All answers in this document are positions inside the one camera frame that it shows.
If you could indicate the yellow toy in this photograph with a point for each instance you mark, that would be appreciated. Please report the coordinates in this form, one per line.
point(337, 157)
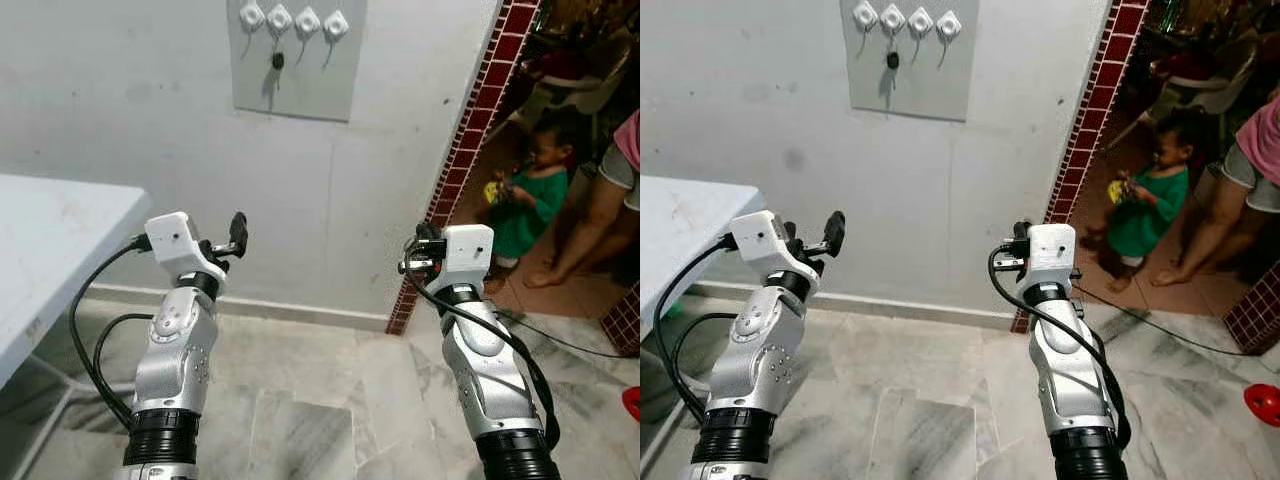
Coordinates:
point(1118, 190)
point(494, 192)

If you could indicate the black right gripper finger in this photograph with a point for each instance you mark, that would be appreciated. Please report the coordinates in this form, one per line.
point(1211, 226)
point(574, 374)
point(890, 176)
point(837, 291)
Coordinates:
point(1021, 231)
point(428, 232)

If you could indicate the red round object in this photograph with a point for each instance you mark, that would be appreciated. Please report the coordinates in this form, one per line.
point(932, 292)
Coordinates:
point(632, 402)
point(1263, 402)

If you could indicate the grey wall board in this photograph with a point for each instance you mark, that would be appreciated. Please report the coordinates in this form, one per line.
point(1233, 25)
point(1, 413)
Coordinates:
point(915, 95)
point(300, 95)

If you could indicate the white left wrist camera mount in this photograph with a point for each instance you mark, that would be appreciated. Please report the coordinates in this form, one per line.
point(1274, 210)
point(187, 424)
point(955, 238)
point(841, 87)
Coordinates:
point(172, 238)
point(760, 238)

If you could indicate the child in green shirt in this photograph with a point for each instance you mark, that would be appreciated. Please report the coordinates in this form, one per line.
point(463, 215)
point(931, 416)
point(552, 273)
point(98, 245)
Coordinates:
point(530, 205)
point(1150, 210)

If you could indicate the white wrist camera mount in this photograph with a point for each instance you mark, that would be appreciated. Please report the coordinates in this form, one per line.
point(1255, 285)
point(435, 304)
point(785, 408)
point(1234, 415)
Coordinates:
point(468, 255)
point(172, 238)
point(1052, 255)
point(760, 238)

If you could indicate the white table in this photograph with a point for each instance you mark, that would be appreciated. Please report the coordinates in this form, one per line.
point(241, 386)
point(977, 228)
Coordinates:
point(50, 250)
point(670, 230)

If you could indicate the low red brick tile wall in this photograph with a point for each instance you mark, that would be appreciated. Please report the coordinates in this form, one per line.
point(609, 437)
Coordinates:
point(622, 320)
point(1255, 315)

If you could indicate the red brick tile trim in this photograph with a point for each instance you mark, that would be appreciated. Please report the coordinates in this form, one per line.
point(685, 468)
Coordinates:
point(1085, 140)
point(470, 150)

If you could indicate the white plastic chair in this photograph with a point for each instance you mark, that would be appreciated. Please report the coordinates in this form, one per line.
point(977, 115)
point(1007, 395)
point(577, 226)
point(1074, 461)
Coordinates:
point(1215, 85)
point(585, 90)

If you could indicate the white square wall hook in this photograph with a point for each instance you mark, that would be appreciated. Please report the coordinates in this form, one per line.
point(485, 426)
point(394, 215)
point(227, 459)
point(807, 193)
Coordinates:
point(865, 14)
point(336, 24)
point(307, 20)
point(892, 17)
point(920, 20)
point(279, 17)
point(948, 24)
point(251, 15)

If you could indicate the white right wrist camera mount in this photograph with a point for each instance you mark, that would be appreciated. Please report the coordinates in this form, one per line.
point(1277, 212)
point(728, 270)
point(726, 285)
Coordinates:
point(1052, 255)
point(468, 255)

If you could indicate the barefoot adult in shorts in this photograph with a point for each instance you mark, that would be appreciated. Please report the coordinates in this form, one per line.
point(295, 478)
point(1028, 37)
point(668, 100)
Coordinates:
point(600, 215)
point(1215, 220)

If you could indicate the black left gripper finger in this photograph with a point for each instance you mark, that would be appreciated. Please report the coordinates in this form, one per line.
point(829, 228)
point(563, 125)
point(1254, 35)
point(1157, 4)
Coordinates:
point(238, 232)
point(790, 231)
point(200, 238)
point(834, 232)

